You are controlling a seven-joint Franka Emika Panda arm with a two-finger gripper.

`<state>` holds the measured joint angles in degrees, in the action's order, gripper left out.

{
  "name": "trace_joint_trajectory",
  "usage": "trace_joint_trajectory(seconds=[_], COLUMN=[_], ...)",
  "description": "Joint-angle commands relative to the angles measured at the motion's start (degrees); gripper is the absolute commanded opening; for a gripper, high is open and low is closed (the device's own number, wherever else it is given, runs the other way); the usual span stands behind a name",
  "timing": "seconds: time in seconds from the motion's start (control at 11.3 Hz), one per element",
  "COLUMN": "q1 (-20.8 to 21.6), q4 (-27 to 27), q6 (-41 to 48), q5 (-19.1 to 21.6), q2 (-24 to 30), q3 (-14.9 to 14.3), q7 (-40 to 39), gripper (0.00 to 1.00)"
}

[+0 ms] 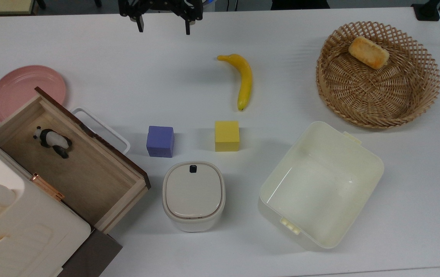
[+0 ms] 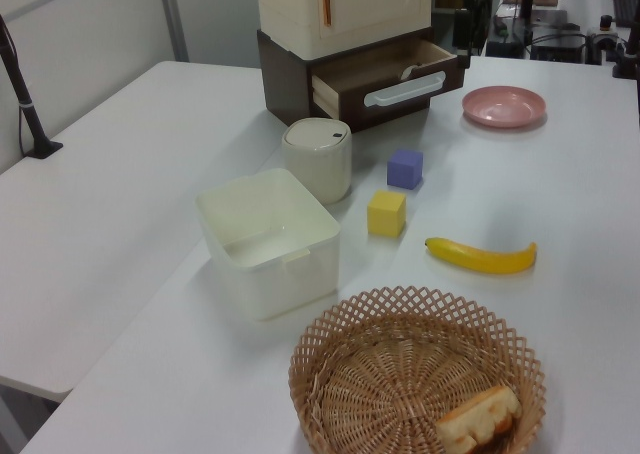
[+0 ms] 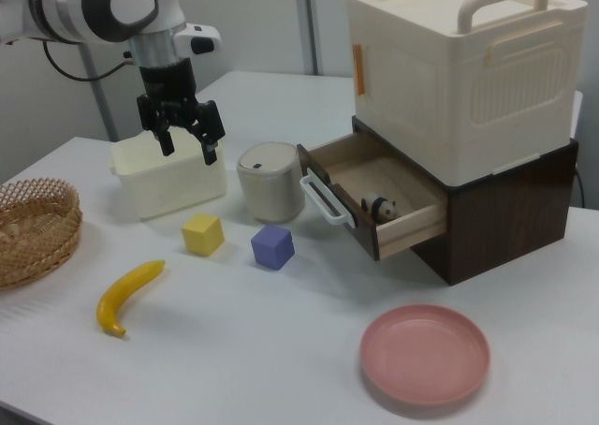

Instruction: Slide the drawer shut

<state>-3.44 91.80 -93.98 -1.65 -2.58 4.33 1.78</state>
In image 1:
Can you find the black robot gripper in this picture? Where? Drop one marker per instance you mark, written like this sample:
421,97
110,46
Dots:
162,5

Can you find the brown drawer cabinet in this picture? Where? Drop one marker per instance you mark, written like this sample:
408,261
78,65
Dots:
93,256

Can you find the yellow banana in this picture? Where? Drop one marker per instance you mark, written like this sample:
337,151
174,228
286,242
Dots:
245,79

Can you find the purple foam cube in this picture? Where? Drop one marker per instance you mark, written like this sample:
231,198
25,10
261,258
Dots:
160,141

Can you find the yellow foam cube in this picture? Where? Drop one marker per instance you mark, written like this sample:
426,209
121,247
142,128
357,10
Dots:
227,135

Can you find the panda toy figure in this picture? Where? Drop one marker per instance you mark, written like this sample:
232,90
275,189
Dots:
52,141

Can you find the pink plate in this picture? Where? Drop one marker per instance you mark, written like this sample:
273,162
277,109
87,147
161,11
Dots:
16,90

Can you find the wooden side desk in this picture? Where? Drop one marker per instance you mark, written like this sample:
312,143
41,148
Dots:
2,5

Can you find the small white lidded bin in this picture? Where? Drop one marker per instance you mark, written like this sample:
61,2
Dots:
193,194

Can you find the copper latch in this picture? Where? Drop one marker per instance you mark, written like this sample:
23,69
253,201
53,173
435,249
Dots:
47,187

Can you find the golden bread loaf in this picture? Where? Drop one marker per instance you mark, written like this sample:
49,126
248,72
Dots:
368,52

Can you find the woven wicker basket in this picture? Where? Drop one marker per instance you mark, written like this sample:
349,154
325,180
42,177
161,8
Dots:
377,92

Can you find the cream plastic open container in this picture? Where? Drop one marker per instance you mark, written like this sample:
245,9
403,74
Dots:
320,188

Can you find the black stand base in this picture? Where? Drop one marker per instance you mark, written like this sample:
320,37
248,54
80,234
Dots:
427,10

